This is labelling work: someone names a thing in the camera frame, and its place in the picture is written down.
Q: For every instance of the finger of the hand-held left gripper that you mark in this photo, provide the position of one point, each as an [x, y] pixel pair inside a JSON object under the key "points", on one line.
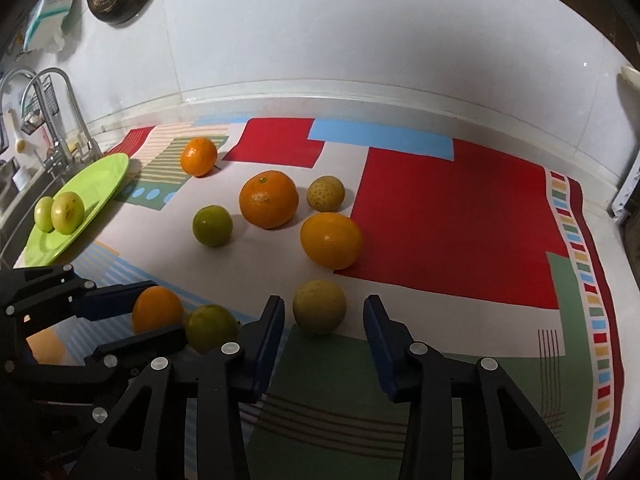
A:
{"points": [[145, 342], [110, 302]]}

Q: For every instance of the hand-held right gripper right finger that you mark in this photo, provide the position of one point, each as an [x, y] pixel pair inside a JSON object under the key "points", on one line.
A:
{"points": [[381, 355]]}

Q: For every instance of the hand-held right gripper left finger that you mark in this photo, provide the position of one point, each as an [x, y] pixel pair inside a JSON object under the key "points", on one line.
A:
{"points": [[269, 345]]}

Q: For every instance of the small orange mandarin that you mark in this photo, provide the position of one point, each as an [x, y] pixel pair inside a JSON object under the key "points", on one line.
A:
{"points": [[156, 310], [198, 156]]}

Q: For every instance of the pale yellow-green citrus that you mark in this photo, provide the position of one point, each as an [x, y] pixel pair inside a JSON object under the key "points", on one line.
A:
{"points": [[319, 307]]}

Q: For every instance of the spotted green citrus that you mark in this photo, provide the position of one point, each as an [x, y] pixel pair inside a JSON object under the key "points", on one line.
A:
{"points": [[67, 212]]}

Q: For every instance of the small green citrus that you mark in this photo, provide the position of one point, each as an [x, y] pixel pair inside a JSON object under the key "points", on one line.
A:
{"points": [[43, 213]]}

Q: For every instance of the lime green plate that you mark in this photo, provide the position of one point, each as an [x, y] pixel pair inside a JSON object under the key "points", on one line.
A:
{"points": [[97, 185]]}

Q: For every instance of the yellow-orange citrus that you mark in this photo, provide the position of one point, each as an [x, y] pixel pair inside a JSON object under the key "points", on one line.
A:
{"points": [[331, 240]]}

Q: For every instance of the large orange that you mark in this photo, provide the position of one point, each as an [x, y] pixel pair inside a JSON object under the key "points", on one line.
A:
{"points": [[268, 199]]}

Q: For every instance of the yellow-green apple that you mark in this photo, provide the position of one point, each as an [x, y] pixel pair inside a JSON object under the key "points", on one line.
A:
{"points": [[325, 193]]}

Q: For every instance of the colourful patterned mat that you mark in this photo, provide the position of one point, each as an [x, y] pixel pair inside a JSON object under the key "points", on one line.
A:
{"points": [[450, 210]]}

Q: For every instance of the thin gooseneck faucet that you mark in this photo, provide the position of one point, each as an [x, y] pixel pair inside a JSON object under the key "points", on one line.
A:
{"points": [[75, 105]]}

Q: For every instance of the thick steel faucet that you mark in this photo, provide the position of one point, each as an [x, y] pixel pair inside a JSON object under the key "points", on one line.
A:
{"points": [[15, 76]]}

